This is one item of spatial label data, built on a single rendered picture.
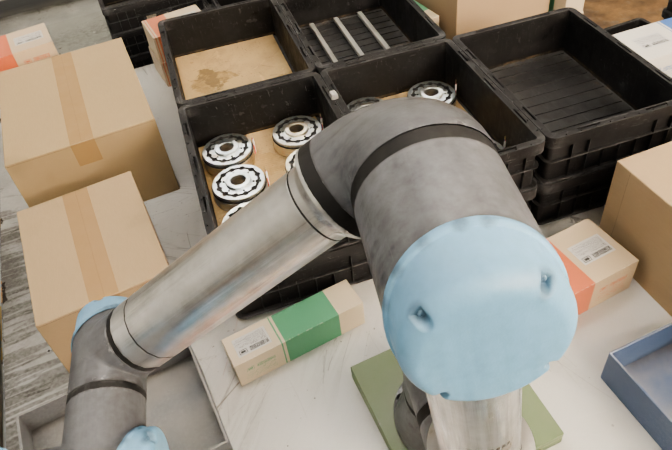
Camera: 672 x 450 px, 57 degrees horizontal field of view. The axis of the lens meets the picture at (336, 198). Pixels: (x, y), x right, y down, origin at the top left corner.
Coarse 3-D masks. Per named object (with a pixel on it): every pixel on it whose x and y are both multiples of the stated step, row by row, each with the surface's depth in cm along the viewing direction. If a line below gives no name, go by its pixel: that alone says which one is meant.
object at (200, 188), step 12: (312, 72) 131; (264, 84) 129; (276, 84) 129; (324, 84) 127; (216, 96) 127; (228, 96) 127; (240, 96) 128; (324, 96) 124; (180, 108) 125; (192, 108) 126; (336, 108) 120; (180, 120) 122; (192, 144) 116; (192, 156) 114; (192, 168) 111; (204, 192) 106; (204, 204) 106; (204, 216) 102
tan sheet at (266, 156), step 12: (264, 132) 134; (264, 144) 131; (264, 156) 128; (276, 156) 127; (204, 168) 127; (264, 168) 125; (276, 168) 125; (276, 180) 122; (216, 204) 119; (216, 216) 116
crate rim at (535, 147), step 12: (408, 48) 134; (420, 48) 134; (456, 48) 132; (360, 60) 132; (372, 60) 132; (468, 60) 128; (324, 72) 130; (480, 72) 125; (492, 84) 121; (504, 96) 118; (348, 108) 120; (516, 108) 115; (528, 120) 112; (540, 132) 109; (528, 144) 107; (540, 144) 107; (504, 156) 106; (516, 156) 107; (528, 156) 108
